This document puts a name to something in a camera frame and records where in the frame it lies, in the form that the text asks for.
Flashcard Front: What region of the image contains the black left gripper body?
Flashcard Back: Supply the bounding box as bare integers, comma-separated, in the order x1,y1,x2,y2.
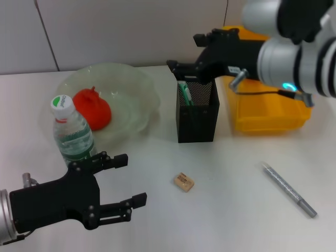
9,162,102,234

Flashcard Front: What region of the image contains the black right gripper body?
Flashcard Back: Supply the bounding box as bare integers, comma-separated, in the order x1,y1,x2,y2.
195,28,268,85

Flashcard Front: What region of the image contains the mint green pen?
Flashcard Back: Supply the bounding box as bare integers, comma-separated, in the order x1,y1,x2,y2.
178,80,196,107

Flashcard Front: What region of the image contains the clear bottle with green label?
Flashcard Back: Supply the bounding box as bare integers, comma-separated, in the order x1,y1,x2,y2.
50,94,98,169

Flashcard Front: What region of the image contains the orange fruit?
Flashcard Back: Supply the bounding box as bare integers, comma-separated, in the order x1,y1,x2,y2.
72,86,112,131

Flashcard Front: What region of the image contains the small tan eraser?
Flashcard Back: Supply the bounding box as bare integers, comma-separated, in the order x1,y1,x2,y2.
173,172,196,194

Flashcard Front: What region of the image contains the black mesh pen holder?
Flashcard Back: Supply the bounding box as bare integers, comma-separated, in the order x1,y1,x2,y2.
175,76,221,144

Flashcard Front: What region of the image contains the pale green glass fruit plate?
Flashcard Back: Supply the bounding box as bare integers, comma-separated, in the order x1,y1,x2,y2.
55,62,161,150

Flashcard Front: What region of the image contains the grey glitter pen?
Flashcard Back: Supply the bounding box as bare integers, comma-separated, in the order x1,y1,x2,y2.
260,161,318,218

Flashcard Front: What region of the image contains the silver right wrist plug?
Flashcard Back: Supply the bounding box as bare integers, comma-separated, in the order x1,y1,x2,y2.
229,68,249,89

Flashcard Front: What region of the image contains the silver wrist plug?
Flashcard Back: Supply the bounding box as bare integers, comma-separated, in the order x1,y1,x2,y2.
22,172,39,188
229,68,249,89

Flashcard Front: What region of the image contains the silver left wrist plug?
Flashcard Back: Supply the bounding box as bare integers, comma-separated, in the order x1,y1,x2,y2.
22,172,39,188

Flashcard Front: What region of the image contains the yellow plastic bin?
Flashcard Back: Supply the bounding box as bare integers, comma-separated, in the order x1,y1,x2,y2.
222,25,313,135

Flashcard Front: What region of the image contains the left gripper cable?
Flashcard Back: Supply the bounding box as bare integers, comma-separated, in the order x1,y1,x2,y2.
0,230,35,245

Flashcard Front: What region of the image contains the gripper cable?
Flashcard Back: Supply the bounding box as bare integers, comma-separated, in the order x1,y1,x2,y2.
233,86,316,108
0,230,35,245

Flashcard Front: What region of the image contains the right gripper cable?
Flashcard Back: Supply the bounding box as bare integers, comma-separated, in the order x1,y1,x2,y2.
233,86,316,108

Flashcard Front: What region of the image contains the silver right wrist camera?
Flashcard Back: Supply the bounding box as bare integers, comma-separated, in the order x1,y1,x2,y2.
241,0,334,45

